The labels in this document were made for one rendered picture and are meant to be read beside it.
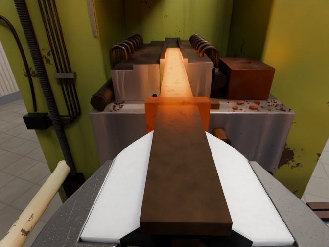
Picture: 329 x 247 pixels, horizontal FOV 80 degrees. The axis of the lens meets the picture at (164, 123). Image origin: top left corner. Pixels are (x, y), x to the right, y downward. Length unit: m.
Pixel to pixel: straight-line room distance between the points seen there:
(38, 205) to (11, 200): 1.10
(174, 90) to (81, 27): 0.42
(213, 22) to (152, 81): 0.53
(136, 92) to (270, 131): 0.27
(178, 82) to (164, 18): 0.67
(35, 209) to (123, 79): 0.42
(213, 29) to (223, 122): 0.56
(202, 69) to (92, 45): 0.30
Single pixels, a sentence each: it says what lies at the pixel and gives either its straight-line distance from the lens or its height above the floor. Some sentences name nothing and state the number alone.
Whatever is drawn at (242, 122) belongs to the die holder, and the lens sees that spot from 0.40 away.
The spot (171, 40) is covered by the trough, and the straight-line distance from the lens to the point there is 0.79.
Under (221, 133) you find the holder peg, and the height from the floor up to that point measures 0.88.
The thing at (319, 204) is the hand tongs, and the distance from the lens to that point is 0.61.
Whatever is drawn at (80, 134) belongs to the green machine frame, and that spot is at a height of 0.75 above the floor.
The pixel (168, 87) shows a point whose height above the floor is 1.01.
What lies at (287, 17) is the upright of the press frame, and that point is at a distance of 0.59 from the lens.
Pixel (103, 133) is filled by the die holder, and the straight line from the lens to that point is 0.41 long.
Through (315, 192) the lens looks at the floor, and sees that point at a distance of 1.76.
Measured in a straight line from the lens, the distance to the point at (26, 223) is 0.63.
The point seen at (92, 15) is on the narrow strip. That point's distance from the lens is 0.56.
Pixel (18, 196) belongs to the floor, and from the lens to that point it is 1.76.
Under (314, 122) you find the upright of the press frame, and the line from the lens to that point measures 0.74.
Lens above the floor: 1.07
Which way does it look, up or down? 28 degrees down
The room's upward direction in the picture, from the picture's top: 1 degrees counter-clockwise
